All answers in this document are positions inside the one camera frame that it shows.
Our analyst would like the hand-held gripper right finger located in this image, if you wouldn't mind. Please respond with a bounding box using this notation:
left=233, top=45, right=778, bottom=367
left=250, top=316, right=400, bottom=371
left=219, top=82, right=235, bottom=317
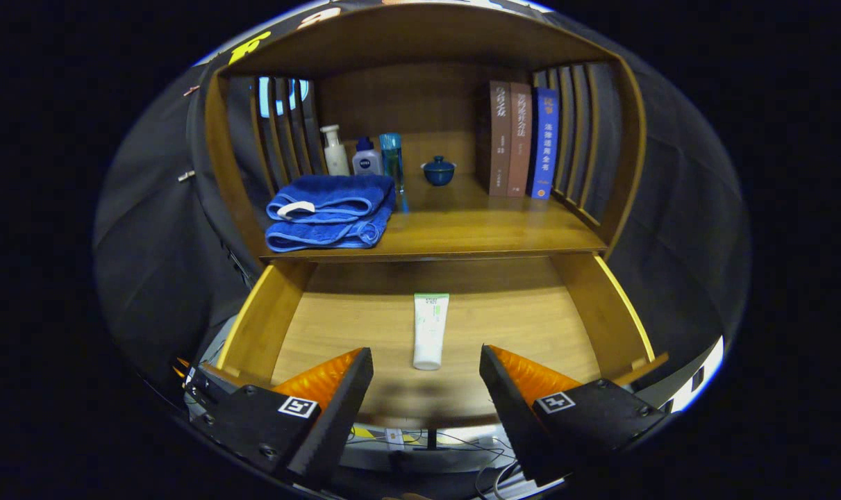
left=480, top=344, right=671, bottom=487

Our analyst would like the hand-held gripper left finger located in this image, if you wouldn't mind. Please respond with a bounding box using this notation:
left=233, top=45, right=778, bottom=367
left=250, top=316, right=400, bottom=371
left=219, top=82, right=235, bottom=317
left=184, top=347, right=374, bottom=490

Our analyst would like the wooden drawer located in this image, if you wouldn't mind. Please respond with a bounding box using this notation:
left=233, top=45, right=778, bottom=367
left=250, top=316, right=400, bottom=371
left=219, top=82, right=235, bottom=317
left=215, top=251, right=669, bottom=429

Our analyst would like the white green tube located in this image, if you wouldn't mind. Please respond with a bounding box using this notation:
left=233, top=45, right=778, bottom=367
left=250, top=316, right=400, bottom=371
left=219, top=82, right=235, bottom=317
left=413, top=292, right=450, bottom=371

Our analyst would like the wooden countertop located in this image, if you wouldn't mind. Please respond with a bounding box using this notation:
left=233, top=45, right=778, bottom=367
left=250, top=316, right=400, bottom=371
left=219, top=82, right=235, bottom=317
left=260, top=170, right=607, bottom=263

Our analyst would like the wooden cabinet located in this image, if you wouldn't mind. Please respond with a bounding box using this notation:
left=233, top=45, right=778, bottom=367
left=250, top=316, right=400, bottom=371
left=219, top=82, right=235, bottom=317
left=205, top=3, right=649, bottom=266

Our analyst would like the folded blue towel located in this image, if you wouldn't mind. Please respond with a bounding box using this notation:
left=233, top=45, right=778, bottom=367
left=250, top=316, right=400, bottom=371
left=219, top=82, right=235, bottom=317
left=265, top=174, right=397, bottom=253

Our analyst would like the white lotion bottle blue cap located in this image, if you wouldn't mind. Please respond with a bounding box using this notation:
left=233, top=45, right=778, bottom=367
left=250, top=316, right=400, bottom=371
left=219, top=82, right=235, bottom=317
left=352, top=137, right=384, bottom=176

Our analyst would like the blue lidded teacup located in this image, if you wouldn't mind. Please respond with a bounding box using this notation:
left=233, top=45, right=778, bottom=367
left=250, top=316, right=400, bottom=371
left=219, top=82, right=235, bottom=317
left=421, top=156, right=457, bottom=187

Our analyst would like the clear blue bottle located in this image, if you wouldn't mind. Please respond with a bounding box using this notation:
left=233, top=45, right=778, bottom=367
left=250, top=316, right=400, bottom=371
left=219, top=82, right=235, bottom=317
left=380, top=133, right=410, bottom=213

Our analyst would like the white pump bottle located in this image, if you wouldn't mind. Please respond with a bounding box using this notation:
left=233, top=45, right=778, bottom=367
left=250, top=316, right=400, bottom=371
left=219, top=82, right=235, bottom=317
left=320, top=124, right=351, bottom=177

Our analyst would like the blue book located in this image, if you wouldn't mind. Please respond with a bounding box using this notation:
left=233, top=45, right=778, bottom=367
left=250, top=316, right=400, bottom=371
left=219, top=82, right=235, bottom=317
left=529, top=87, right=560, bottom=201

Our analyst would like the reddish brown book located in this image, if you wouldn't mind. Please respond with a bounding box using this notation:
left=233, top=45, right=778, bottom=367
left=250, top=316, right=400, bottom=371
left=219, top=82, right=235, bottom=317
left=507, top=83, right=534, bottom=198

